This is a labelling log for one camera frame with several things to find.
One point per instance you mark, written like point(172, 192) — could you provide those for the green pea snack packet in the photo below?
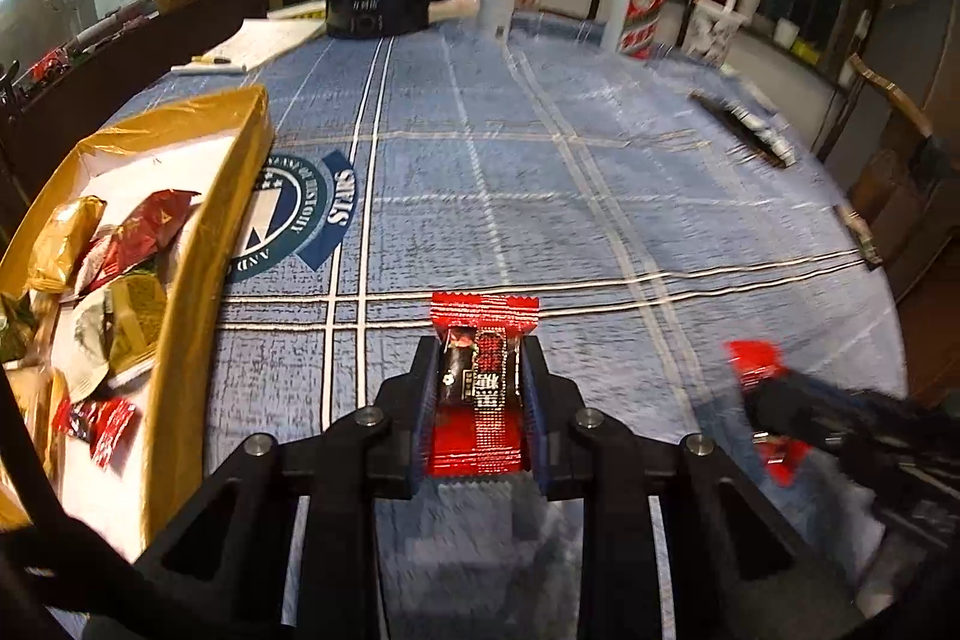
point(17, 327)

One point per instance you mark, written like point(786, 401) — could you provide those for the dark red snack packet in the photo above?
point(150, 228)

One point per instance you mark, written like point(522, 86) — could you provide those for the olive gold snack packet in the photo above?
point(137, 304)

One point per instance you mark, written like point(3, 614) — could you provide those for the wooden chair right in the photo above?
point(892, 195)

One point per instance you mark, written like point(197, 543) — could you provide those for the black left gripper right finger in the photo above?
point(675, 536)

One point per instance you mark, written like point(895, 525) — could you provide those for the black silver foil packet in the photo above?
point(753, 132)

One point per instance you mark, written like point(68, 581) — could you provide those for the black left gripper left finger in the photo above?
point(280, 542)

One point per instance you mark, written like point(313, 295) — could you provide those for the red black candy packet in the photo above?
point(478, 428)

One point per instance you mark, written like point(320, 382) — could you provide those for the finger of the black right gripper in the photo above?
point(792, 405)

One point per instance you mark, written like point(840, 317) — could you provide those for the white liquor bottle red label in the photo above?
point(631, 27)

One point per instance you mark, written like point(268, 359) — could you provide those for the white patterned paper cup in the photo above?
point(711, 30)

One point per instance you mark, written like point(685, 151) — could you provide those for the blue plaid tablecloth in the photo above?
point(652, 239)

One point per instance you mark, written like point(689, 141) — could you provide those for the white notebook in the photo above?
point(257, 42)

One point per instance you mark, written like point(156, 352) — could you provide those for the gold cardboard tray box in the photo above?
point(133, 449)

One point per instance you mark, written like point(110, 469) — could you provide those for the golden yellow snack packet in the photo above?
point(61, 243)

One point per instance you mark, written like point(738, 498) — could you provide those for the small red candy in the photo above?
point(781, 456)

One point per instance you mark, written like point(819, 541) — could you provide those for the white red snack packet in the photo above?
point(80, 350)

